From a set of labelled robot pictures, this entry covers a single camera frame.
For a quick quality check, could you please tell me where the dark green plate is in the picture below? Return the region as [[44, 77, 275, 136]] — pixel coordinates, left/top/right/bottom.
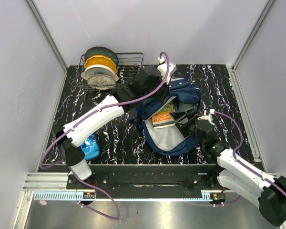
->
[[84, 46, 119, 65]]

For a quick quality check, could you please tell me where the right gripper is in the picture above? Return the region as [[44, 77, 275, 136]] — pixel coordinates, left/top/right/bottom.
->
[[170, 107, 204, 147]]

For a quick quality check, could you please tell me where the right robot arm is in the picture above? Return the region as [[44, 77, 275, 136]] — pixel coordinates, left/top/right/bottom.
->
[[170, 108, 286, 227]]

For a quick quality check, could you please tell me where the white plate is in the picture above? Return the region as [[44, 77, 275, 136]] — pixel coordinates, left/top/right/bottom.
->
[[81, 64, 119, 82]]

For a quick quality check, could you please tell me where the yellow plate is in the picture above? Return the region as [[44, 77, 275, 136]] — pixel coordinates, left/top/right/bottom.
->
[[85, 55, 117, 73]]

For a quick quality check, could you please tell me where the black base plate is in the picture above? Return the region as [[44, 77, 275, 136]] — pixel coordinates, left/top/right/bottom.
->
[[38, 163, 239, 200]]

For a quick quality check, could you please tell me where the navy blue student backpack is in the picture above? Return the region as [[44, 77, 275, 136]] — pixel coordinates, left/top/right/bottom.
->
[[136, 77, 201, 156]]

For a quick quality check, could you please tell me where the blue dinosaur pencil case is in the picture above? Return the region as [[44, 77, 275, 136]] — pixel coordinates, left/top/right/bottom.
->
[[81, 134, 101, 161]]

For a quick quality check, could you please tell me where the grey speckled plate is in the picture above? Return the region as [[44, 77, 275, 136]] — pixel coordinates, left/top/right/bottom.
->
[[87, 74, 116, 90]]

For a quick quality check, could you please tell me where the wire dish rack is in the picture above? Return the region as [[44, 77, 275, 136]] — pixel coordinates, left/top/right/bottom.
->
[[76, 52, 144, 91]]

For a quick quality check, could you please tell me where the orange treehouse book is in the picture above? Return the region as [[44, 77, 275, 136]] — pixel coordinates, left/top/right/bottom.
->
[[151, 101, 176, 129]]

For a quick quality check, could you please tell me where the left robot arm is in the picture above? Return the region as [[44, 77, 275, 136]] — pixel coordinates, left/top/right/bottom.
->
[[53, 67, 170, 189]]

